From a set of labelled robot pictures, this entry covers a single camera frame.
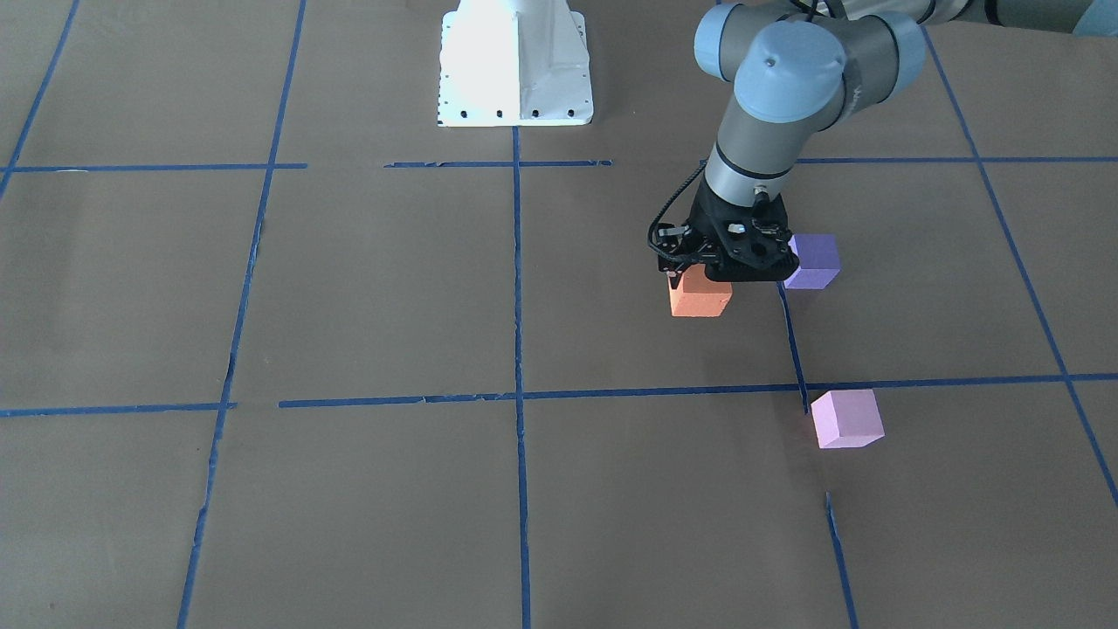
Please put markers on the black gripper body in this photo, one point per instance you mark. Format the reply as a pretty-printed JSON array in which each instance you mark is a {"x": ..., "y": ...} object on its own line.
[{"x": 701, "y": 216}]

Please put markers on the orange foam cube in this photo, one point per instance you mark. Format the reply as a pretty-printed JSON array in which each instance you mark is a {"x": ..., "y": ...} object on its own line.
[{"x": 692, "y": 294}]

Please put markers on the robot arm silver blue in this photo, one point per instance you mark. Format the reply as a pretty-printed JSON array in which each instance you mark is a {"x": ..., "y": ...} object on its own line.
[{"x": 797, "y": 68}]

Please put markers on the purple foam cube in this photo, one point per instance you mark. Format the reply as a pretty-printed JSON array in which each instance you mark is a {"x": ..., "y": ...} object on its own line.
[{"x": 819, "y": 261}]

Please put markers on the pink foam cube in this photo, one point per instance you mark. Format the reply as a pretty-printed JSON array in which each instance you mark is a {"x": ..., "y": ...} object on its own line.
[{"x": 847, "y": 418}]

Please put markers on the brown paper table cover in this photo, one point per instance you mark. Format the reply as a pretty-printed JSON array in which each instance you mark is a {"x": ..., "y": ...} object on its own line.
[{"x": 281, "y": 352}]

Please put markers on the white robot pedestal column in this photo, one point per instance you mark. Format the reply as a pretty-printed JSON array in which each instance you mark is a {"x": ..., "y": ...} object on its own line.
[{"x": 514, "y": 64}]

